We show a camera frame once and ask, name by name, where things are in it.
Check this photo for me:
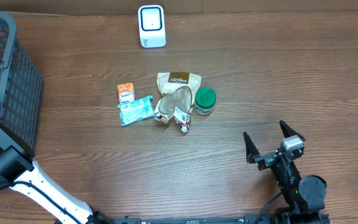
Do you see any dark grey plastic basket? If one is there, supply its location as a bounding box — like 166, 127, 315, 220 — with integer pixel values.
0, 11, 44, 149

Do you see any green lid jar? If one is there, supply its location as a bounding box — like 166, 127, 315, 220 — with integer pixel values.
195, 87, 216, 116

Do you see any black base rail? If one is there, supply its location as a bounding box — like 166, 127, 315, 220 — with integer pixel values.
113, 213, 331, 224

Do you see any beige brown snack bag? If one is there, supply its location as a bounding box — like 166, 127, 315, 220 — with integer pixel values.
154, 72, 202, 134

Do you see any white barcode scanner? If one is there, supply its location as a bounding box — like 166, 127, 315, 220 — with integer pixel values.
138, 4, 167, 49

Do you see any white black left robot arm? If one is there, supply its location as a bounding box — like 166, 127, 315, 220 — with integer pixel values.
0, 122, 112, 224

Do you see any orange tissue pack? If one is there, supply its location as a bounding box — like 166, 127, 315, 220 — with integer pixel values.
117, 83, 135, 104

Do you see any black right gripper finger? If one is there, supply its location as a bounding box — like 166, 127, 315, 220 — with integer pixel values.
279, 120, 306, 142
243, 132, 260, 164

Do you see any teal wipes packet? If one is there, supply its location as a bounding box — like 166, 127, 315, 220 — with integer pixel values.
117, 95, 154, 126

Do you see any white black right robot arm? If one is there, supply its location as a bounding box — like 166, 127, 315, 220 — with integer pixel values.
243, 120, 331, 224

